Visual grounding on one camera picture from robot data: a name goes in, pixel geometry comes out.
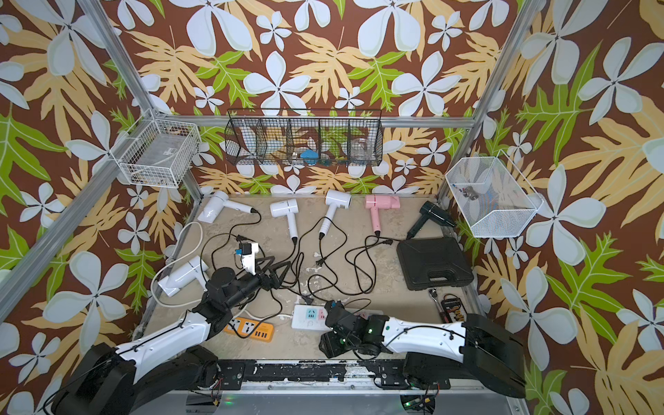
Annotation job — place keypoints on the black mounting rail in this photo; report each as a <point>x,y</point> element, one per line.
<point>235,375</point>

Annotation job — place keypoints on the white wire basket left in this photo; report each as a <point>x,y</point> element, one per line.
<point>160,153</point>

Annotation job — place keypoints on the black plastic tool case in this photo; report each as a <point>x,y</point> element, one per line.
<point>432,263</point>

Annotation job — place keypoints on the white hair dryer far left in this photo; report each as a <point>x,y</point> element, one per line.
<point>218,201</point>

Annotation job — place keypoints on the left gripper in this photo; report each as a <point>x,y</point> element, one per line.
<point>271,281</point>

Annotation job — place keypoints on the white multicolour power strip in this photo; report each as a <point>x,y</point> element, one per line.
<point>313,317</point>

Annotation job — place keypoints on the orange power strip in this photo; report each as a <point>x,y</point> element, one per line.
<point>252,329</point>

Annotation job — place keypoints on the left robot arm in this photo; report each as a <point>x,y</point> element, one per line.
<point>118,380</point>

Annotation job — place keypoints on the white mesh basket right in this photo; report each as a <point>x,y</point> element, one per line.
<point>494,197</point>

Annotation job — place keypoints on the black wire basket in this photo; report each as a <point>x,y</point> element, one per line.
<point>303,136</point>

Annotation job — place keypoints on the black hair dryer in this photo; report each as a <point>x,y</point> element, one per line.
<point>431,212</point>

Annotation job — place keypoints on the large white hair dryer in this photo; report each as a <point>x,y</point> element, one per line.
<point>193,270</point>

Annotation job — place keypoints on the pink hair dryer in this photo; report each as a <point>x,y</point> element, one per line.
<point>375,203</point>

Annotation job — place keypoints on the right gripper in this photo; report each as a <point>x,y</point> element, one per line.
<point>326,345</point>

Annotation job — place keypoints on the ratchet wrench tool set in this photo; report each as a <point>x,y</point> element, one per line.
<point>449,306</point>

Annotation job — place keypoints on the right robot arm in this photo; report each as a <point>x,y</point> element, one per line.
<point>476,348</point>

